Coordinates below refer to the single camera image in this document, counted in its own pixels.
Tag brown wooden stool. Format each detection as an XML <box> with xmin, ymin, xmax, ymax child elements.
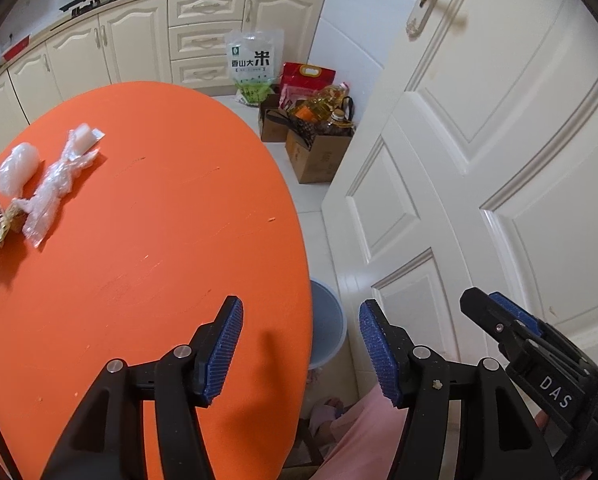
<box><xmin>284</xmin><ymin>417</ymin><xmax>330</xmax><ymax>471</ymax></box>

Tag red bag with handle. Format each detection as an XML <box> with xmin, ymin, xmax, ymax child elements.
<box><xmin>279</xmin><ymin>62</ymin><xmax>336</xmax><ymax>111</ymax></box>

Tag clear rice bag green print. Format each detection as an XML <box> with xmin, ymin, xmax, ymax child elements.
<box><xmin>226</xmin><ymin>29</ymin><xmax>284</xmax><ymax>107</ymax></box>

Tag red box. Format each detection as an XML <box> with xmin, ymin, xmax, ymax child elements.
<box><xmin>1</xmin><ymin>35</ymin><xmax>32</xmax><ymax>61</ymax></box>

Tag dark capped bottle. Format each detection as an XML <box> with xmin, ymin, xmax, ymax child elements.
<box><xmin>329</xmin><ymin>109</ymin><xmax>354</xmax><ymax>136</ymax></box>

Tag metal door handle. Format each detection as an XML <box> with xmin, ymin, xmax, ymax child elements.
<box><xmin>406</xmin><ymin>0</ymin><xmax>467</xmax><ymax>38</ymax></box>

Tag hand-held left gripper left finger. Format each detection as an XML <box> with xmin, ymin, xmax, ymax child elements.
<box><xmin>39</xmin><ymin>296</ymin><xmax>244</xmax><ymax>480</ymax></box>

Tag small cardboard box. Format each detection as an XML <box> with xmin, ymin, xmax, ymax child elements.
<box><xmin>259</xmin><ymin>94</ymin><xmax>292</xmax><ymax>143</ymax></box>

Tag small clear wrapper white piece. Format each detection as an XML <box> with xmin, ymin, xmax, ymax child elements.
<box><xmin>66</xmin><ymin>122</ymin><xmax>106</xmax><ymax>158</ymax></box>

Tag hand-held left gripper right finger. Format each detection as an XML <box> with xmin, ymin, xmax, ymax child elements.
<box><xmin>359</xmin><ymin>299</ymin><xmax>562</xmax><ymax>480</ymax></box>

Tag long clear plastic bag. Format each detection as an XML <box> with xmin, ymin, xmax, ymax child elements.
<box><xmin>21</xmin><ymin>147</ymin><xmax>102</xmax><ymax>249</ymax></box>

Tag orange round table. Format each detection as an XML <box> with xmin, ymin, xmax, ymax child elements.
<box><xmin>0</xmin><ymin>81</ymin><xmax>314</xmax><ymax>480</ymax></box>

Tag white plastic bag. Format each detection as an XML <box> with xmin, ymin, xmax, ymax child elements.
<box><xmin>0</xmin><ymin>142</ymin><xmax>42</xmax><ymax>197</ymax></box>

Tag white panel door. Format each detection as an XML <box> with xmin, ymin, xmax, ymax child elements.
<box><xmin>321</xmin><ymin>0</ymin><xmax>598</xmax><ymax>376</ymax></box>

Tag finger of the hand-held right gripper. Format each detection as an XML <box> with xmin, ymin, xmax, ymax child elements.
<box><xmin>460</xmin><ymin>287</ymin><xmax>522</xmax><ymax>358</ymax></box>
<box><xmin>489</xmin><ymin>291</ymin><xmax>550</xmax><ymax>337</ymax></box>

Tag pink slipper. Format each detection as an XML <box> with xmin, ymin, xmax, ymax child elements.
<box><xmin>311</xmin><ymin>397</ymin><xmax>350</xmax><ymax>436</ymax></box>

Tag large cardboard box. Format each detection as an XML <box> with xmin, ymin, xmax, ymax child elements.
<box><xmin>285</xmin><ymin>127</ymin><xmax>356</xmax><ymax>185</ymax></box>

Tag yellow cooking oil bottle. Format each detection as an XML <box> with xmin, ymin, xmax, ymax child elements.
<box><xmin>294</xmin><ymin>85</ymin><xmax>352</xmax><ymax>123</ymax></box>

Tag cream kitchen base cabinets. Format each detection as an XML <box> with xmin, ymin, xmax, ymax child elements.
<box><xmin>0</xmin><ymin>0</ymin><xmax>330</xmax><ymax>171</ymax></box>

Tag blue plastic trash bin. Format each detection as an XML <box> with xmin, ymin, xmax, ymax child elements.
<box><xmin>309</xmin><ymin>280</ymin><xmax>348</xmax><ymax>370</ymax></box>

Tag small yellowish wrapper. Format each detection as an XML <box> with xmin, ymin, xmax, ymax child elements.
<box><xmin>6</xmin><ymin>200</ymin><xmax>32</xmax><ymax>233</ymax></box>

